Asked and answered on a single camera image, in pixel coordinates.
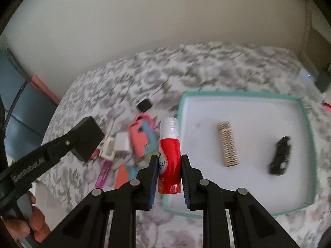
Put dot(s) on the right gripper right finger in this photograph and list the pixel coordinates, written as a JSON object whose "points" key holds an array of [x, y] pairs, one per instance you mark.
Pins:
{"points": [[230, 218]]}

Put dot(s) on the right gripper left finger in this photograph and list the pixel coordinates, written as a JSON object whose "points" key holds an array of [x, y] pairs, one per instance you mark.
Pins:
{"points": [[108, 219]]}

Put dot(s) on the magenta lighter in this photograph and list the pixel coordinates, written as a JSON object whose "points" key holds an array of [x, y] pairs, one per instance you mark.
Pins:
{"points": [[103, 174]]}

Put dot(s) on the orange foam puzzle piece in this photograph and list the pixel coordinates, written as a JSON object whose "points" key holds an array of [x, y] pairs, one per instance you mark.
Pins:
{"points": [[122, 177]]}

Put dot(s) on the white plastic clip piece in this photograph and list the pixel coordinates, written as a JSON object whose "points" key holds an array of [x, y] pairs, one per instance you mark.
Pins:
{"points": [[106, 149]]}

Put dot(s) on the black cube box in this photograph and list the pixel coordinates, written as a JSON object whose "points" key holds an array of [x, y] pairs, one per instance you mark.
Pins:
{"points": [[86, 136]]}

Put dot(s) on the white plug adapter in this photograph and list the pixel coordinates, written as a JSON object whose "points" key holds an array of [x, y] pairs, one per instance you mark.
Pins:
{"points": [[122, 142]]}

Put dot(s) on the red white glue stick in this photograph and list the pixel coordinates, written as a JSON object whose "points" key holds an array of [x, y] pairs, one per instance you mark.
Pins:
{"points": [[169, 171]]}

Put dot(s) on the coral foam puzzle piece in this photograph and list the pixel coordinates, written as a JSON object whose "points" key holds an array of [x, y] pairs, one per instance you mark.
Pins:
{"points": [[138, 137]]}

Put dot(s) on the left hand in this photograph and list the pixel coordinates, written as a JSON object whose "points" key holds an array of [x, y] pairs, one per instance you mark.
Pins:
{"points": [[21, 229]]}

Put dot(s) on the black toy car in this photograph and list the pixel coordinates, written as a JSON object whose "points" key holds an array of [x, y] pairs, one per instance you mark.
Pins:
{"points": [[282, 157]]}

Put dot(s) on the dark blue cabinet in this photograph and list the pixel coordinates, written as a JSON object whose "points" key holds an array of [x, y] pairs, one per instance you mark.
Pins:
{"points": [[28, 112]]}

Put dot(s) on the beige patterned rectangular block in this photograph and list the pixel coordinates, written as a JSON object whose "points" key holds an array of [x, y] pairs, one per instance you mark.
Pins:
{"points": [[228, 144]]}

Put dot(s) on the teal rimmed white tray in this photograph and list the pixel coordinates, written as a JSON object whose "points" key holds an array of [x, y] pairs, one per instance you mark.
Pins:
{"points": [[258, 120]]}

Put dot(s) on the pink smartwatch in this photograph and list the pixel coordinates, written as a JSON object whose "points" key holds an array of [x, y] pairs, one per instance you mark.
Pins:
{"points": [[147, 118]]}

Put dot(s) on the white smartwatch black screen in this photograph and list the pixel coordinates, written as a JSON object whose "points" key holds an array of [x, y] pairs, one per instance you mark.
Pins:
{"points": [[144, 105]]}

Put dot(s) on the floral grey white bedspread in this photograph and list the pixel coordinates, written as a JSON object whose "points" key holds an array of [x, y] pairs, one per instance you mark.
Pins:
{"points": [[109, 94]]}

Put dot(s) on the white power bank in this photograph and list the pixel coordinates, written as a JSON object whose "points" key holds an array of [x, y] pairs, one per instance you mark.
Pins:
{"points": [[308, 82]]}

